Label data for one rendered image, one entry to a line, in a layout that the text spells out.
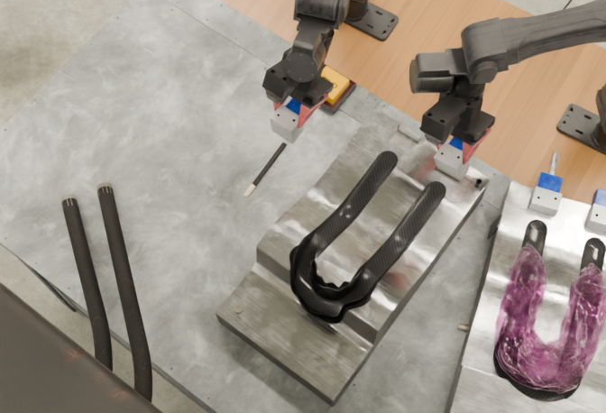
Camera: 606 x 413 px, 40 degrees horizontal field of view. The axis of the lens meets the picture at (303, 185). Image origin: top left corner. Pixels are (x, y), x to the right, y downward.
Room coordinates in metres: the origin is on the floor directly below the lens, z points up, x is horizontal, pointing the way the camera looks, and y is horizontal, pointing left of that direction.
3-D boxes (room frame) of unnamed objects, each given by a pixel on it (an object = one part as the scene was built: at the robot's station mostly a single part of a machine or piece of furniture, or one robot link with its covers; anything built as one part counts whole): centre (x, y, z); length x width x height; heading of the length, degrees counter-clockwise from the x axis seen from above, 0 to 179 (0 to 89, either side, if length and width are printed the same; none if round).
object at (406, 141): (0.74, -0.20, 0.87); 0.05 x 0.05 x 0.04; 50
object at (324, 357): (0.53, -0.09, 0.87); 0.50 x 0.26 x 0.14; 140
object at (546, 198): (0.64, -0.47, 0.86); 0.13 x 0.05 x 0.05; 158
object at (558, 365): (0.37, -0.42, 0.90); 0.26 x 0.18 x 0.08; 158
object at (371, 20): (1.10, -0.13, 0.84); 0.20 x 0.07 x 0.08; 55
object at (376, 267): (0.54, -0.11, 0.92); 0.35 x 0.16 x 0.09; 140
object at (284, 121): (0.79, -0.01, 0.94); 0.13 x 0.05 x 0.05; 140
